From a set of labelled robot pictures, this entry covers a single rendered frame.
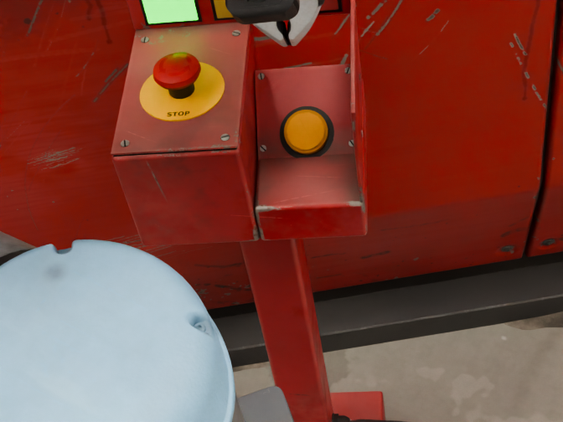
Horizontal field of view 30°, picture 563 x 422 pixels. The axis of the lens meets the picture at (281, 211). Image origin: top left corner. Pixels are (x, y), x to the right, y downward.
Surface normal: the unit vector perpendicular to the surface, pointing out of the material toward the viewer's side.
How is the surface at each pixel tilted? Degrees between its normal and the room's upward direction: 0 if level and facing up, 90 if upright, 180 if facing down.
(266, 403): 0
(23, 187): 90
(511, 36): 90
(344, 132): 35
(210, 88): 0
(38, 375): 8
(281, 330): 90
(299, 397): 90
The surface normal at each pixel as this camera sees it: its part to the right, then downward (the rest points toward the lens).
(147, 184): -0.04, 0.76
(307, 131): -0.13, -0.10
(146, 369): -0.01, -0.60
